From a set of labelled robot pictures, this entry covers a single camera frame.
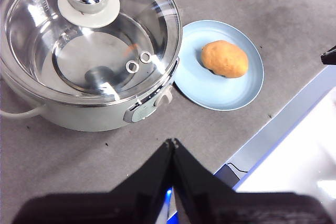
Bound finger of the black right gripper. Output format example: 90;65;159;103
320;45;336;65

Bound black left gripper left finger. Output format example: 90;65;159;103
12;139;174;224

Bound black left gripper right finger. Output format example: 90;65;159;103
172;137;335;224

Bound brown potato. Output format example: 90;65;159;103
201;40;249;79

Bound pale green electric steamer pot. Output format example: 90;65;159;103
0;0;182;132

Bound blue round plate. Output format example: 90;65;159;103
173;19;265;111

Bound dark grey box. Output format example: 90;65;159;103
214;165;241;190

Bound thin black cable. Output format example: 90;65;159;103
226;162;249;174

